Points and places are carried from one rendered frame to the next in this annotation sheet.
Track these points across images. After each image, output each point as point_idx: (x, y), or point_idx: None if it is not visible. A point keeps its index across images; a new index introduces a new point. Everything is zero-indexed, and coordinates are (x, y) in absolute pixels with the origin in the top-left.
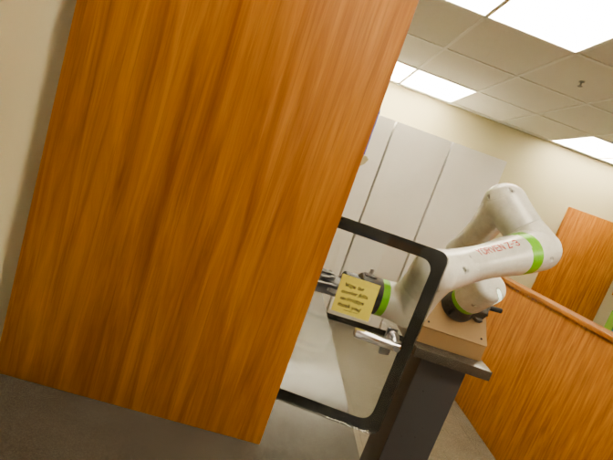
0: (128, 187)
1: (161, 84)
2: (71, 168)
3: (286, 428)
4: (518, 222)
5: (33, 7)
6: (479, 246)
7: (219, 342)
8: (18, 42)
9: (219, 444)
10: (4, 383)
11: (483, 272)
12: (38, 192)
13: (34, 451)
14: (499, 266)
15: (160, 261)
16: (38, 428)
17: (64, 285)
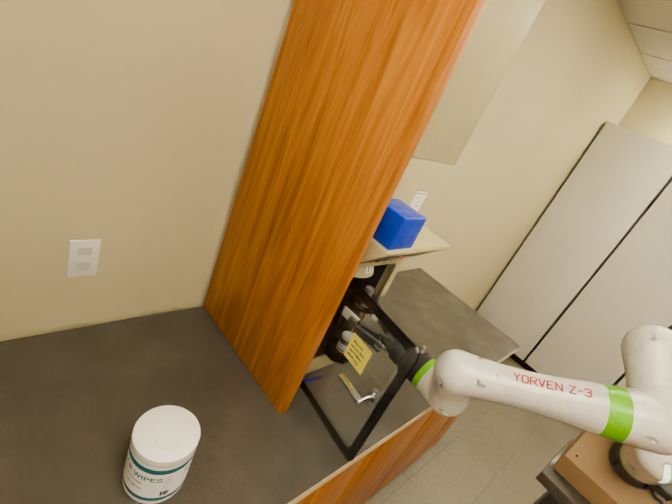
0: (255, 233)
1: (275, 181)
2: (239, 217)
3: (307, 421)
4: (638, 378)
5: (234, 139)
6: (526, 373)
7: (273, 339)
8: (225, 156)
9: (259, 398)
10: (201, 313)
11: (509, 398)
12: (228, 225)
13: (186, 345)
14: (540, 403)
15: (259, 279)
16: (196, 338)
17: (228, 275)
